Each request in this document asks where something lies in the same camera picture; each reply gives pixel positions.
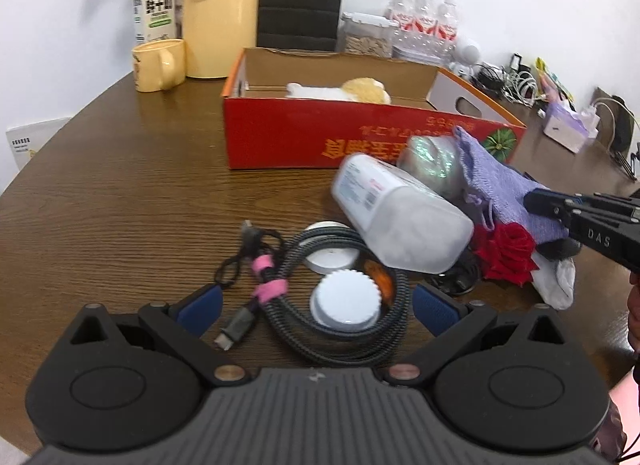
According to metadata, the white yellow plush toy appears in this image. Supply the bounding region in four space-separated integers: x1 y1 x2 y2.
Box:
286 77 392 104

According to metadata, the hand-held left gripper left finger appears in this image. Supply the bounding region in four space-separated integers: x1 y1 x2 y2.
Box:
70 284 249 387

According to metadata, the black thin cable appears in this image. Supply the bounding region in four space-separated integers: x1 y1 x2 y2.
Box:
215 220 283 290

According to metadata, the white booklet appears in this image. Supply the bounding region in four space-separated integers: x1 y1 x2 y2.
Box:
6 117 73 172

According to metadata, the white sock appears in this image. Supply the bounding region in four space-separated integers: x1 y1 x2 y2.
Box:
530 249 577 310

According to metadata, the yellow thermos jug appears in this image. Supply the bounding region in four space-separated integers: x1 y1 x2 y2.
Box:
182 0 259 80

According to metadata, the yellow green snack packet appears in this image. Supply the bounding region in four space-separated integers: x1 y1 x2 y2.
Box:
536 57 576 102

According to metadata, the white robot toy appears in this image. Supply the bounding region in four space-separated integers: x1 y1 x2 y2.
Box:
451 39 482 80

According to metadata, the brown paper bag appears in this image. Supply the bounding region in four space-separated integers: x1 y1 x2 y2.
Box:
592 87 640 180

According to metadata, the grey braided cable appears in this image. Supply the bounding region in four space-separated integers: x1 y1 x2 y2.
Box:
214 225 413 365

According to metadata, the white bottle cap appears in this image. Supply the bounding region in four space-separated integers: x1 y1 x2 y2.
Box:
302 221 363 275

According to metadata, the black cable tangle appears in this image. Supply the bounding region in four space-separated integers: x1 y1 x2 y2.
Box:
470 62 508 100

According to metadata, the clear cotton container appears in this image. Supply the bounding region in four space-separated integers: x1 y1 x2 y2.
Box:
332 154 475 275

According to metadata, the white ridged lid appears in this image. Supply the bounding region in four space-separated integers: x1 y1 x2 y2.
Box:
310 270 383 330

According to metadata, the red cardboard box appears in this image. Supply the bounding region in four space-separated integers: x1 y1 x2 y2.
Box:
221 47 527 170

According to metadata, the iridescent glitter bag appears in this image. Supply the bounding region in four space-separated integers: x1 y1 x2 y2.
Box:
397 135 467 200

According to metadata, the red rose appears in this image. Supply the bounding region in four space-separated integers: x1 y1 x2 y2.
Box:
472 222 541 287

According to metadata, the white cable tangle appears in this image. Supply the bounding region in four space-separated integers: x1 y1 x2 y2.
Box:
502 70 541 106

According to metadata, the clear seed container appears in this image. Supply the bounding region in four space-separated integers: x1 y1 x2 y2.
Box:
340 12 394 58

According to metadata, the white milk carton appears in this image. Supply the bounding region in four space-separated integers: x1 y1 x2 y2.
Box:
132 0 176 46

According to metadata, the purple tissue pack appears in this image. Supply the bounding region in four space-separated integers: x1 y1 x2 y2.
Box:
543 99 601 152

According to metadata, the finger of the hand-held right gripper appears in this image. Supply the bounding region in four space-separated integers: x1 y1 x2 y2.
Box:
523 187 640 212
550 206 640 241

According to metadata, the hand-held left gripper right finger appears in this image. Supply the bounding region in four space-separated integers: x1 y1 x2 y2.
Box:
387 283 569 387

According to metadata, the yellow mug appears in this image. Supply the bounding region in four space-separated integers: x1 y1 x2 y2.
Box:
131 38 186 93

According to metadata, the purple knit cloth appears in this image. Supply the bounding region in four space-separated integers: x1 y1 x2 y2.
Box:
452 126 571 246

